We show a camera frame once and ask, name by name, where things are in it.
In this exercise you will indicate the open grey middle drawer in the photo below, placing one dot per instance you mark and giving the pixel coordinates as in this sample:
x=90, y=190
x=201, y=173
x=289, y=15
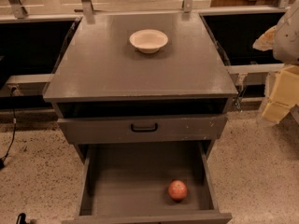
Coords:
x=128, y=183

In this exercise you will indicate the black drawer handle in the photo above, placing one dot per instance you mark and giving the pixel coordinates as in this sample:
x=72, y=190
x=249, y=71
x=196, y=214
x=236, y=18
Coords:
x=145, y=129

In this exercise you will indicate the black object bottom left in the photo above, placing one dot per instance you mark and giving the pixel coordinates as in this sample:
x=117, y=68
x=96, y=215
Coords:
x=21, y=219

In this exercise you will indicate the white bowl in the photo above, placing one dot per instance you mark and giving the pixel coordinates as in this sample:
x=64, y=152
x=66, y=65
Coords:
x=148, y=41

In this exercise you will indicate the red apple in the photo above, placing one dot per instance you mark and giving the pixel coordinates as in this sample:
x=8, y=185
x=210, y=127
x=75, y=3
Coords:
x=177, y=190

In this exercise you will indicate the closed grey top drawer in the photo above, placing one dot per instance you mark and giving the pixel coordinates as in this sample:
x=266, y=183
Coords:
x=87, y=131

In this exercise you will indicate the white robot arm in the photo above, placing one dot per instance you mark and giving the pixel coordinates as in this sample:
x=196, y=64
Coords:
x=283, y=40

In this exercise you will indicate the grey drawer cabinet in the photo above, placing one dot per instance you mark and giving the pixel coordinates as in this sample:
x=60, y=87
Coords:
x=102, y=75

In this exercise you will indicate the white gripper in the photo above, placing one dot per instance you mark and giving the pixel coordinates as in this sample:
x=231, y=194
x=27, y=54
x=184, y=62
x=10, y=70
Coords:
x=288, y=41

